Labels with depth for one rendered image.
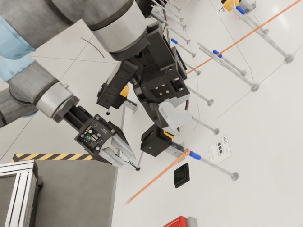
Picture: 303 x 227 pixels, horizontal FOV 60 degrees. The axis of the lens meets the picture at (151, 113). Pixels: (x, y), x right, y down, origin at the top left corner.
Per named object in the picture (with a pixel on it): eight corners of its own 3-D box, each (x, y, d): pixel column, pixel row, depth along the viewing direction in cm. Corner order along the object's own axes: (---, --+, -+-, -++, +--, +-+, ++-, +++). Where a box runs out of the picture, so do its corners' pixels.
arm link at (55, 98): (40, 108, 60) (64, 82, 62) (55, 121, 61) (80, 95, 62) (32, 106, 53) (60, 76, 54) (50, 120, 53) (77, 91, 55)
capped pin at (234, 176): (230, 177, 43) (180, 151, 39) (236, 170, 43) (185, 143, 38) (234, 183, 42) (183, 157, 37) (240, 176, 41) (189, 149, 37)
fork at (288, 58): (296, 58, 43) (238, 5, 37) (286, 65, 44) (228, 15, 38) (291, 52, 44) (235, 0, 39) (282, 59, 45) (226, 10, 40)
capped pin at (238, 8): (264, 36, 52) (235, 11, 49) (260, 34, 54) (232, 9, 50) (270, 30, 52) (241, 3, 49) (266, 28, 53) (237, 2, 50)
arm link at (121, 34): (84, 38, 35) (95, 13, 41) (104, 63, 38) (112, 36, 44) (131, 12, 33) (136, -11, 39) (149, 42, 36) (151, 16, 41)
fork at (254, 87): (261, 87, 47) (203, 43, 41) (253, 94, 48) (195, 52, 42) (257, 81, 48) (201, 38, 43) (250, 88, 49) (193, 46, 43)
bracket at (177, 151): (177, 147, 60) (160, 138, 58) (184, 141, 59) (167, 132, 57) (178, 163, 57) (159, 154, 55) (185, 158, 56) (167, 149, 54)
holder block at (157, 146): (155, 142, 59) (141, 134, 57) (171, 129, 56) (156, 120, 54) (155, 157, 56) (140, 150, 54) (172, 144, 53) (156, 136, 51)
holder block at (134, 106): (122, 118, 102) (100, 106, 98) (140, 98, 95) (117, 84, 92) (121, 126, 98) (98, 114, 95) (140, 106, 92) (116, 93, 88)
